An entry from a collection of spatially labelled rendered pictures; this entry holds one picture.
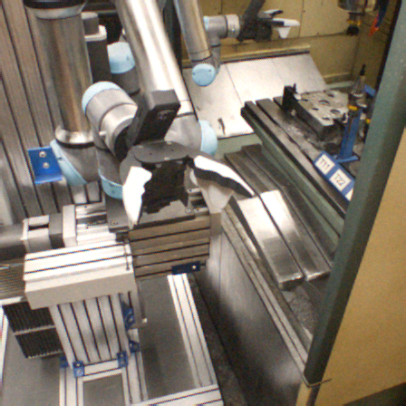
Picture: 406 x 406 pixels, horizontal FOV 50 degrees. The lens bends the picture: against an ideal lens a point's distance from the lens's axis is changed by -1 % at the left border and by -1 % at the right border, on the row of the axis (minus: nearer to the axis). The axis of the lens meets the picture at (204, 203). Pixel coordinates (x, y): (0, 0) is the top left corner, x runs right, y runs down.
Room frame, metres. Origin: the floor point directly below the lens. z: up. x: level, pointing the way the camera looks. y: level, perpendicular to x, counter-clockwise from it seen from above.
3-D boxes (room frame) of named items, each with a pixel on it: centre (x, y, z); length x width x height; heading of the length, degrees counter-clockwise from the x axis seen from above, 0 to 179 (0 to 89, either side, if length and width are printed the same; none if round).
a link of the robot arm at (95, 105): (0.64, 0.15, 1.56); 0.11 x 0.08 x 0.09; 29
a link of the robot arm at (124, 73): (1.42, 0.28, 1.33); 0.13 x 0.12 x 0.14; 173
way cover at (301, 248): (1.47, -0.28, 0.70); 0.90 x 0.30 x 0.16; 18
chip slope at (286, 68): (2.41, -0.38, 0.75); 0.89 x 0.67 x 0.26; 108
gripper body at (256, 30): (1.55, -0.17, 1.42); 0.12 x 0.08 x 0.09; 105
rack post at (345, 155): (1.52, -0.58, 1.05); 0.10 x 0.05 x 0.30; 108
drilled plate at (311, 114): (1.81, -0.57, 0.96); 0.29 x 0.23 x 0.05; 18
